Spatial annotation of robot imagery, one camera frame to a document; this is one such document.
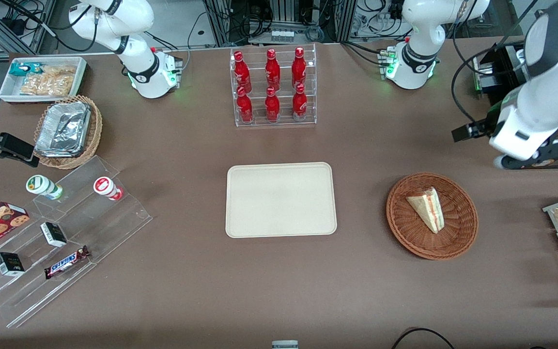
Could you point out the white power strip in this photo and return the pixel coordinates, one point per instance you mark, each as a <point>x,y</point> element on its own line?
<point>282,35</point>

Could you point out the clear bag of chips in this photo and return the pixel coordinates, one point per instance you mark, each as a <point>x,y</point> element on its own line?
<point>49,81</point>

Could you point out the triangular sandwich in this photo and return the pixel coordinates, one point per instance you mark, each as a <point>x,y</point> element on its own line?
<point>428,209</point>

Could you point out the small grey device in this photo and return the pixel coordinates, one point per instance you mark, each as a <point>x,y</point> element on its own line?
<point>285,344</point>

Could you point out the black food warmer cabinet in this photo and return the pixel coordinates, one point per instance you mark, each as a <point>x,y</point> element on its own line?
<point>502,65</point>

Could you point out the white rectangular snack bin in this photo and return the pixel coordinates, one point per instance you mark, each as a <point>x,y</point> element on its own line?
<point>7,92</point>

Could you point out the clear acrylic stepped shelf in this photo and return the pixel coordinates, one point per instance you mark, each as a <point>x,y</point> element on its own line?
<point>109,228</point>

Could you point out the teal snack packet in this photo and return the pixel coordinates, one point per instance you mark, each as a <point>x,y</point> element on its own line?
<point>22,69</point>

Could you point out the snickers chocolate bar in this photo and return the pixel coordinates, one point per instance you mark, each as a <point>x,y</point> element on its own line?
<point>66,262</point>

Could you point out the oval wicker basket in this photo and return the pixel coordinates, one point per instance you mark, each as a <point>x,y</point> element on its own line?
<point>94,131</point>

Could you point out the clear acrylic bottle rack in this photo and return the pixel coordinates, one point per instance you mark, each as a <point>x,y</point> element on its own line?
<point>259,121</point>

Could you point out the black power adapter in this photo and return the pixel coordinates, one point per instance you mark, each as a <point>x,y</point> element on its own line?
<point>15,25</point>

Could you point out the red soda bottle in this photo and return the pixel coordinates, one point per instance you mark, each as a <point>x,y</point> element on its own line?
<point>300,104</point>
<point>245,107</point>
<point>241,70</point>
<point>272,68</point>
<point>272,106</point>
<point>299,65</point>

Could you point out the beige plastic serving tray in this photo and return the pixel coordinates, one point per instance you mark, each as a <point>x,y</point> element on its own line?
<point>280,199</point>

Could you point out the aluminium frame rack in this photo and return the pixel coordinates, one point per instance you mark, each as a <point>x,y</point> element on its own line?
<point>284,12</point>

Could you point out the small black white box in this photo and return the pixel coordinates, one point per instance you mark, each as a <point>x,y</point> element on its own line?
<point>9,264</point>
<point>54,234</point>

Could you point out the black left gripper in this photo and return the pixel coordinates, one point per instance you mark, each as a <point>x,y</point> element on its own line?
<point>483,127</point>

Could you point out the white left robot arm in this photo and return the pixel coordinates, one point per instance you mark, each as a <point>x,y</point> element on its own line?
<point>417,29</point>

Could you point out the red lid drink cup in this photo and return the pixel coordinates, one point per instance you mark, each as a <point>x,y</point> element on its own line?
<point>104,186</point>

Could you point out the green lid drink cup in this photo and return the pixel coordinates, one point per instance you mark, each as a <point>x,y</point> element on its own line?
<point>41,185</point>

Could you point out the stacked aluminium foil trays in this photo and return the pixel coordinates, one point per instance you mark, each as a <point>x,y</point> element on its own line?
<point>63,128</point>

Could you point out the round brown wicker basket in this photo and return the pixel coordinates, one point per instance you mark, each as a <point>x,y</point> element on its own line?
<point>458,228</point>

